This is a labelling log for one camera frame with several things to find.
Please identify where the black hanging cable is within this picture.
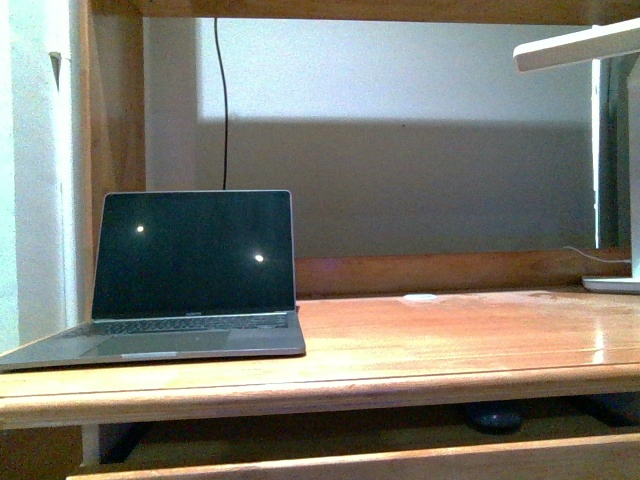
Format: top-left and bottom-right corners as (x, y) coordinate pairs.
(213, 17), (230, 191)

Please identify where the white desk lamp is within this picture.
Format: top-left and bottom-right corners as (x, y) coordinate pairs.
(513, 18), (639, 295)

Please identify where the white round desk disc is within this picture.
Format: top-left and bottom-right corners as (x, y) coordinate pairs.
(403, 293), (438, 303)

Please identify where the wooden pull-out keyboard tray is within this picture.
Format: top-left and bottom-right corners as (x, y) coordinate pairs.
(73, 433), (639, 479)

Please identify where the grey open laptop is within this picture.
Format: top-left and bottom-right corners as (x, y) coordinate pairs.
(1, 190), (306, 372)

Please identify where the dark grey computer mouse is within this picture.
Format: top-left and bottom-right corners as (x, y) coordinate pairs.
(463, 401), (523, 435)

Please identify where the black right drawer rail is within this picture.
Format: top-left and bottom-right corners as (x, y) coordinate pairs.
(574, 392), (639, 427)

